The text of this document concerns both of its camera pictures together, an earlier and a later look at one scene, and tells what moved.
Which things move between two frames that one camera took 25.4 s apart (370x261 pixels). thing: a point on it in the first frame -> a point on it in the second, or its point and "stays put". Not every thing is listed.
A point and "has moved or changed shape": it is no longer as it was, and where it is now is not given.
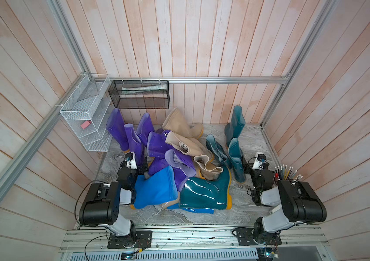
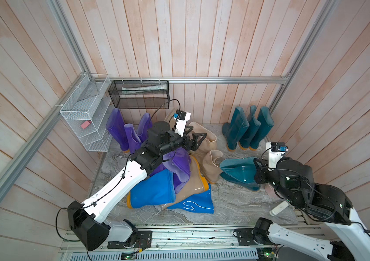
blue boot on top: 160,187 stays put
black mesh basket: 140,94 stays put
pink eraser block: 85,124 stays put
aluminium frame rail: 186,79 stays put
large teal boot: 200,193 -> 240,172
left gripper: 123,165 -> 194,144
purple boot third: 144,128 stays put
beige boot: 210,171 has moved or changed shape
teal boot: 217,149 -> 232,131
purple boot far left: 115,124 stays put
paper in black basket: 137,89 stays put
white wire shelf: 87,112 stays put
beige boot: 187,145 has moved or changed shape
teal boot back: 233,129 -> 265,121
